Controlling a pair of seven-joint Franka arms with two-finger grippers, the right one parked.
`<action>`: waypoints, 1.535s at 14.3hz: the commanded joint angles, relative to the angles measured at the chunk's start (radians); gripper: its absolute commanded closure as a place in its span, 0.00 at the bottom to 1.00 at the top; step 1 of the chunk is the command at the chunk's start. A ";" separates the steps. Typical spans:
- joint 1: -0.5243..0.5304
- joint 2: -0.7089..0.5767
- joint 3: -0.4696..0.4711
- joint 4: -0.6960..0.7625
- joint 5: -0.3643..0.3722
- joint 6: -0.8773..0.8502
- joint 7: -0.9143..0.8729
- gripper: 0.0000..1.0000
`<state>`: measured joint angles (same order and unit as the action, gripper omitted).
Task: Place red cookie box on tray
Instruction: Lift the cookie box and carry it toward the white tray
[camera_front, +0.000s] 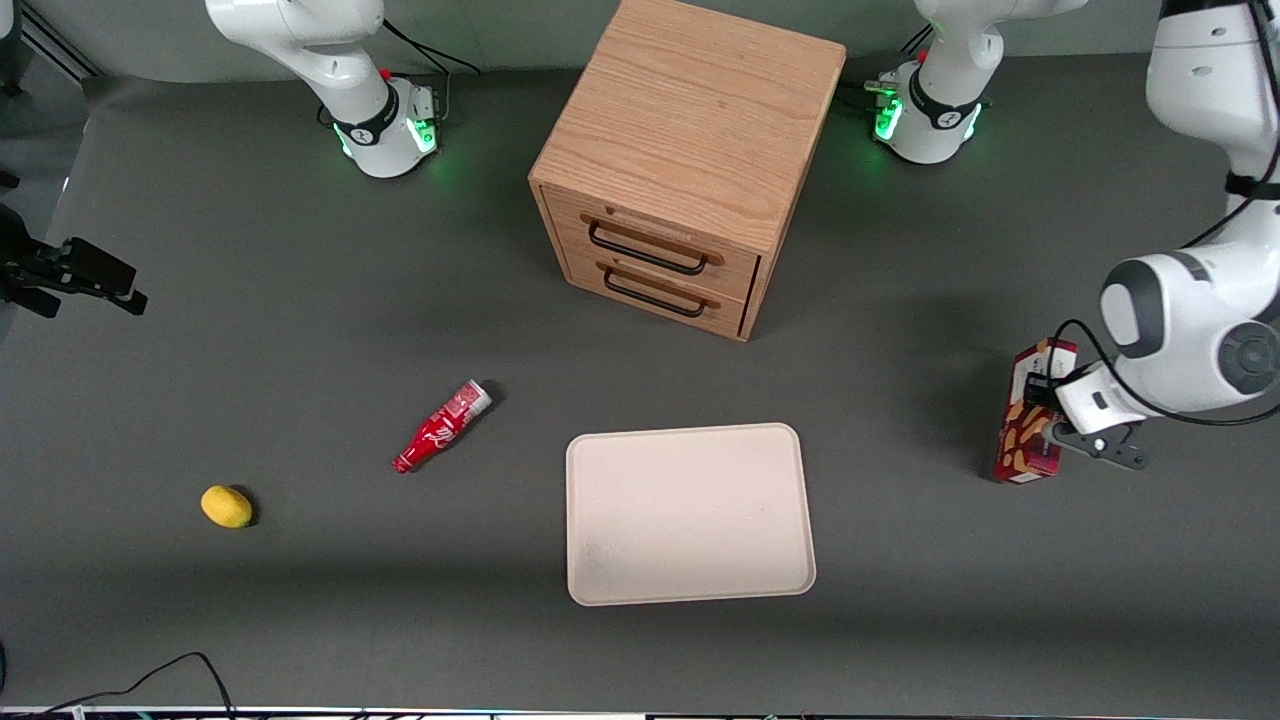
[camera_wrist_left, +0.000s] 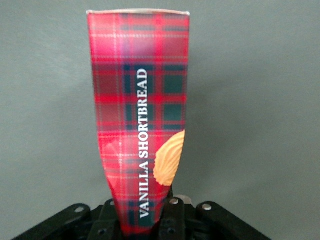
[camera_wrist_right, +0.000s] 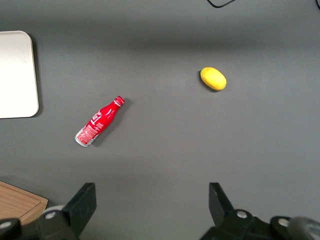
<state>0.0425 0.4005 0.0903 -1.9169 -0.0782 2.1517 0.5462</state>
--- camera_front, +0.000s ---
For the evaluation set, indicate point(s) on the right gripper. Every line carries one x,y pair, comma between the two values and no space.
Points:
30,270

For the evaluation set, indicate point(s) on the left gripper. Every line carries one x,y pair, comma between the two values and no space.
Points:
1039,385

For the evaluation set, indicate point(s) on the red cookie box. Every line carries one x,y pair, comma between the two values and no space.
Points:
1020,455

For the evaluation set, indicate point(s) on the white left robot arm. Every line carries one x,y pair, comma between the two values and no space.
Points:
1200,320

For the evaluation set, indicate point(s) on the beige rectangular tray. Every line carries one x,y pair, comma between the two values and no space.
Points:
690,515

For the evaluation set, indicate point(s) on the yellow lemon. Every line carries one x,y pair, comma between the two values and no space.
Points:
226,506

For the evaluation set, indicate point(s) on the red soda bottle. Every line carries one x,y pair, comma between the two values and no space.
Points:
440,430

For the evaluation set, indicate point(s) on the wooden two-drawer cabinet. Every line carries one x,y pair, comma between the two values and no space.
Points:
690,110

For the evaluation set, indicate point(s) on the black aluminium frame rail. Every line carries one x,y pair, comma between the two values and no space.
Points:
60,45

